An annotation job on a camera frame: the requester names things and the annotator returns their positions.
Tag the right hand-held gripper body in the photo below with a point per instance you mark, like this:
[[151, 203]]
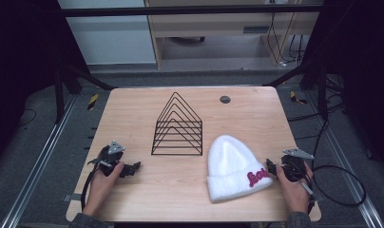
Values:
[[295, 164]]

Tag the yellow black striped tape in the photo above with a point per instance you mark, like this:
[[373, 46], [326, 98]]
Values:
[[92, 102], [296, 98]]

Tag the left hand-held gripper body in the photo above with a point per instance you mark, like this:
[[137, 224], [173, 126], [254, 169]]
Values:
[[110, 158]]

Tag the aluminium floor rail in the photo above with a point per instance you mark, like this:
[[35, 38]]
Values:
[[345, 161], [34, 164]]

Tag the person's left hand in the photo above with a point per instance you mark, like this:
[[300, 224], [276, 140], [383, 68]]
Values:
[[102, 186]]

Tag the black horizontal frame bar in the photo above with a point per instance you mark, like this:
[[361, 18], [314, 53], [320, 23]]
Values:
[[190, 10]]

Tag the person's right hand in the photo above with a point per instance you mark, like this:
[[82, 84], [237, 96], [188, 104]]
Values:
[[294, 193]]

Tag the black metal stand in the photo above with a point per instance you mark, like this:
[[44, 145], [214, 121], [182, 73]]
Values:
[[313, 82], [61, 82]]

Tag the white knit beanie hat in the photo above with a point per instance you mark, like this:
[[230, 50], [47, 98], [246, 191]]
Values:
[[233, 168]]

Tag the white cabinet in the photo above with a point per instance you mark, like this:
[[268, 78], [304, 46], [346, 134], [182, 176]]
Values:
[[107, 34]]

